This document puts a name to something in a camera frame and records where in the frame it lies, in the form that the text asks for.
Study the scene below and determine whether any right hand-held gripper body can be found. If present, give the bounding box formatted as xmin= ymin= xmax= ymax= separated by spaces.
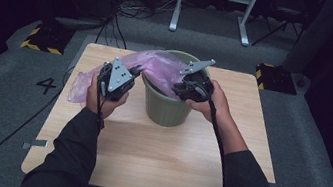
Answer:
xmin=175 ymin=55 xmax=220 ymax=106

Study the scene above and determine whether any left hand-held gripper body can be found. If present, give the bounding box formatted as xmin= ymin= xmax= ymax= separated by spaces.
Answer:
xmin=94 ymin=55 xmax=139 ymax=105

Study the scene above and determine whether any pink plastic bag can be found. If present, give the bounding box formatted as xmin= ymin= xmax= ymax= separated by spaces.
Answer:
xmin=66 ymin=36 xmax=193 ymax=121

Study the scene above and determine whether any green plastic bin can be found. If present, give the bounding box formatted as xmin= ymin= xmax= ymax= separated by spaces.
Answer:
xmin=133 ymin=45 xmax=216 ymax=134

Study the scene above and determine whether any person's right hand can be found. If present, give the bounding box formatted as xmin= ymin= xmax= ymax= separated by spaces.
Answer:
xmin=183 ymin=75 xmax=237 ymax=127

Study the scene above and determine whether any person's left hand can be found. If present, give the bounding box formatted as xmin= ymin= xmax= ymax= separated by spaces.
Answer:
xmin=83 ymin=70 xmax=133 ymax=123

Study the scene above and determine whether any yellow-black striped stand base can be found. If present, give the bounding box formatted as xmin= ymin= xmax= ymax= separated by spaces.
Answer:
xmin=19 ymin=18 xmax=77 ymax=58
xmin=252 ymin=61 xmax=302 ymax=97

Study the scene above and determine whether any black tripod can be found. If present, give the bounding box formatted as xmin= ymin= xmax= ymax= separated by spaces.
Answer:
xmin=250 ymin=0 xmax=308 ymax=55

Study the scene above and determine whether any grey padded pole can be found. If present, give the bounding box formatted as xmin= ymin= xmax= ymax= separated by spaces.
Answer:
xmin=279 ymin=0 xmax=333 ymax=80

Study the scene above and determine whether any left hand-held gripper cable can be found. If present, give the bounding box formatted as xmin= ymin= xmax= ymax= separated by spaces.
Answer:
xmin=89 ymin=64 xmax=115 ymax=132

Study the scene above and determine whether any hand-held gripper cable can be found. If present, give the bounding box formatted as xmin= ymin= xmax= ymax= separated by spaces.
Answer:
xmin=193 ymin=97 xmax=246 ymax=187
xmin=89 ymin=64 xmax=115 ymax=132

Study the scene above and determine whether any bundle of black cables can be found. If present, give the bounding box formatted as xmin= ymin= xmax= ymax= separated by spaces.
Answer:
xmin=93 ymin=0 xmax=178 ymax=57

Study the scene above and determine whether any right hand-held gripper cable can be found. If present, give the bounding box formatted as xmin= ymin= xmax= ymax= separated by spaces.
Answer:
xmin=193 ymin=97 xmax=246 ymax=187

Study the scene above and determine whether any black floor cable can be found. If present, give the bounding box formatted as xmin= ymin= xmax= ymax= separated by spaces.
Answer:
xmin=0 ymin=53 xmax=76 ymax=187

